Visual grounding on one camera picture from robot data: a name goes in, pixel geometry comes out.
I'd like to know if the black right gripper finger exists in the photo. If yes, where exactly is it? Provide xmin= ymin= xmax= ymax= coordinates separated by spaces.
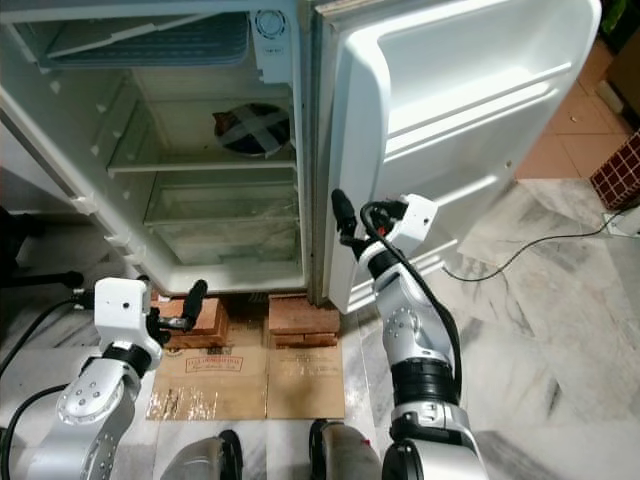
xmin=331 ymin=188 xmax=361 ymax=244

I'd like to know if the round steel bowl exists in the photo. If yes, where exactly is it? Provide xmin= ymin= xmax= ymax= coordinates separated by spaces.
xmin=212 ymin=103 xmax=293 ymax=159

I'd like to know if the white tape cross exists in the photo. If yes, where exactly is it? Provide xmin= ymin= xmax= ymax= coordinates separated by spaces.
xmin=222 ymin=108 xmax=287 ymax=151

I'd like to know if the purple snack packet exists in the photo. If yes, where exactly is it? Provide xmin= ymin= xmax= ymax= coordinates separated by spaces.
xmin=214 ymin=108 xmax=289 ymax=155

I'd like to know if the glass fridge shelf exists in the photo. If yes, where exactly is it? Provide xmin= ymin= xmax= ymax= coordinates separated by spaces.
xmin=105 ymin=150 xmax=296 ymax=179

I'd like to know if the white fridge thermostat box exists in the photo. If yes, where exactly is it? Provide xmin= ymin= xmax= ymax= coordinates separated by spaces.
xmin=250 ymin=8 xmax=296 ymax=86

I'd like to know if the white fridge cabinet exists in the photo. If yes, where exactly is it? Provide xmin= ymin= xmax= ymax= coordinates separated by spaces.
xmin=0 ymin=0 xmax=336 ymax=301

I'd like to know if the cardboard sheet with red print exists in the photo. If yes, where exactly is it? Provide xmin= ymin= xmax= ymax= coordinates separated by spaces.
xmin=145 ymin=345 xmax=273 ymax=421

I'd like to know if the clear crisper drawer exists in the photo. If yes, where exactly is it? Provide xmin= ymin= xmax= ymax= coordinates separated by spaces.
xmin=140 ymin=180 xmax=301 ymax=269

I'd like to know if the black office chair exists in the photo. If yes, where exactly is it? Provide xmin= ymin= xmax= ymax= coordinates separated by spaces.
xmin=0 ymin=210 xmax=86 ymax=291

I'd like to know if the grey robot left leg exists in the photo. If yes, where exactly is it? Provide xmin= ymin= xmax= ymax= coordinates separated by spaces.
xmin=160 ymin=430 xmax=243 ymax=480

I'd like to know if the grey robot leg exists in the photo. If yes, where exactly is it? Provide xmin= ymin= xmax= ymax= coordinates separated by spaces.
xmin=308 ymin=420 xmax=391 ymax=480
xmin=160 ymin=430 xmax=243 ymax=480

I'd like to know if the grey robot right leg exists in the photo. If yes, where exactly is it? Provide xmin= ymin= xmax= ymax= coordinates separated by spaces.
xmin=308 ymin=420 xmax=391 ymax=480

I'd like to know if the white power strip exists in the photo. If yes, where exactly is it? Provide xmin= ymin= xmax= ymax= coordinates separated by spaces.
xmin=603 ymin=205 xmax=640 ymax=238

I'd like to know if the freezer compartment flap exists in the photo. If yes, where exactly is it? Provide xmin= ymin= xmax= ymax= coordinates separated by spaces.
xmin=45 ymin=12 xmax=251 ymax=69

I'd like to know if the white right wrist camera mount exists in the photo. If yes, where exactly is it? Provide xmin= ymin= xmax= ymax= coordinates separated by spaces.
xmin=385 ymin=193 xmax=441 ymax=246

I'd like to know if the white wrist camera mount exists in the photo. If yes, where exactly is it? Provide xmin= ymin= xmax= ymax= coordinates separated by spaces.
xmin=93 ymin=278 xmax=161 ymax=346
xmin=385 ymin=193 xmax=441 ymax=246

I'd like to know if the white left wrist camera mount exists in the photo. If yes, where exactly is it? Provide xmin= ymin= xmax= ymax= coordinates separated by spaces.
xmin=93 ymin=278 xmax=161 ymax=346

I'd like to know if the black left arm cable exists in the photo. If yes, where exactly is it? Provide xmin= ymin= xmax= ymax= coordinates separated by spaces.
xmin=0 ymin=292 xmax=98 ymax=351
xmin=3 ymin=400 xmax=61 ymax=480

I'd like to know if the black fridge power cord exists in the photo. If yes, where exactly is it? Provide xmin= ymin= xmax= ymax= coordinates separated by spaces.
xmin=442 ymin=215 xmax=611 ymax=283

